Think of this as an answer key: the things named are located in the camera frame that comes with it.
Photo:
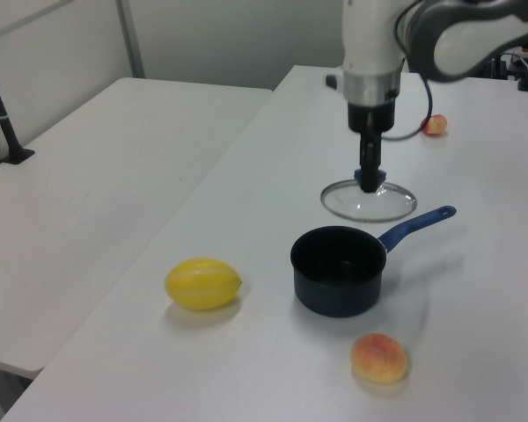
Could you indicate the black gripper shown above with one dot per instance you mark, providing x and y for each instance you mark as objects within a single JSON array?
[{"x": 371, "y": 116}]

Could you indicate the glass lid with blue knob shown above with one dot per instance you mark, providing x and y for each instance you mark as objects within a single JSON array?
[{"x": 378, "y": 207}]

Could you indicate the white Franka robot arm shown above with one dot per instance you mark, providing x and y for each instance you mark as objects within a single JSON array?
[{"x": 369, "y": 39}]

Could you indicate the small peach at back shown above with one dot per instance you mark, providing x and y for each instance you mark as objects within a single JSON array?
[{"x": 436, "y": 125}]

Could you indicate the small black object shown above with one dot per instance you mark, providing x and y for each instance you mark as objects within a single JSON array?
[{"x": 331, "y": 81}]

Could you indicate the dark blue saucepan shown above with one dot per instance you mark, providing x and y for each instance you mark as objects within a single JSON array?
[{"x": 334, "y": 294}]

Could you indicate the orange toy peach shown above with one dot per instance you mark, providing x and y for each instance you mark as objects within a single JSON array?
[{"x": 378, "y": 358}]

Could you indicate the yellow striped toy melon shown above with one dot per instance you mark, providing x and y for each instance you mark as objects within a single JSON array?
[{"x": 202, "y": 283}]

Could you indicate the black camera stand pole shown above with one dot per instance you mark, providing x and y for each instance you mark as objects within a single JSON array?
[{"x": 2, "y": 118}]

